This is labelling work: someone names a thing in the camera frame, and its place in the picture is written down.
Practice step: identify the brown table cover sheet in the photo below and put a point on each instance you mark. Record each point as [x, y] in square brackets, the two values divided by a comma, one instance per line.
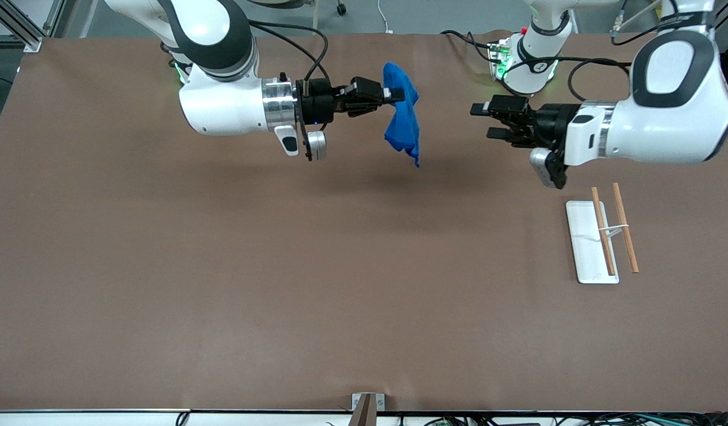
[364, 296]

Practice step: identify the white towel rack wooden bars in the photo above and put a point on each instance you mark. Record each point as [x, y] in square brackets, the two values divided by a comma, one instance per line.
[586, 248]

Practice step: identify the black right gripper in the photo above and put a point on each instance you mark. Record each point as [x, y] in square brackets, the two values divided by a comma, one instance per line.
[317, 104]

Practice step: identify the blue microfibre towel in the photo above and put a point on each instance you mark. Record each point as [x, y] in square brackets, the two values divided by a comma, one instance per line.
[402, 124]

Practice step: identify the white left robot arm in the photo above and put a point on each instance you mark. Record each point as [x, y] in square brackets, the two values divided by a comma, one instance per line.
[666, 130]

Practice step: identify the white table edge rail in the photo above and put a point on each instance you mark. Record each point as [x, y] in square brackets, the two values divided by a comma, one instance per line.
[74, 419]

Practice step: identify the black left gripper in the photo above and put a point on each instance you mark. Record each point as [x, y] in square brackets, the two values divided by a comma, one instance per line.
[552, 121]

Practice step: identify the grey metal chair frame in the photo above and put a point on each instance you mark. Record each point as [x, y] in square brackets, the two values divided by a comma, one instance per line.
[315, 18]

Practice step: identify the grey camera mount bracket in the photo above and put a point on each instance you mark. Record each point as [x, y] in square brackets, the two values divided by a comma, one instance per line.
[367, 408]

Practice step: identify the white diagonal bar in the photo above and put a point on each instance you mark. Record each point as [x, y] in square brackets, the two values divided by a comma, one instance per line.
[642, 13]

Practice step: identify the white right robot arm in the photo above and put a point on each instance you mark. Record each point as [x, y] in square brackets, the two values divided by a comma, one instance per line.
[222, 106]

